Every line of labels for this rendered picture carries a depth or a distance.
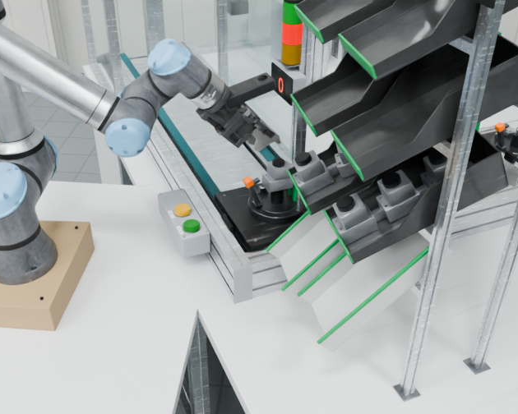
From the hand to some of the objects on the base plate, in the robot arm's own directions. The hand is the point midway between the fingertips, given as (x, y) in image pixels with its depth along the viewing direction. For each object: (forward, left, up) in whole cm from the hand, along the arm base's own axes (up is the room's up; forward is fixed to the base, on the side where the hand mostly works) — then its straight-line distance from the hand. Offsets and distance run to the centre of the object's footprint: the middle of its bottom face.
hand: (277, 137), depth 142 cm
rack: (+26, -29, -30) cm, 49 cm away
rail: (-27, +15, -30) cm, 44 cm away
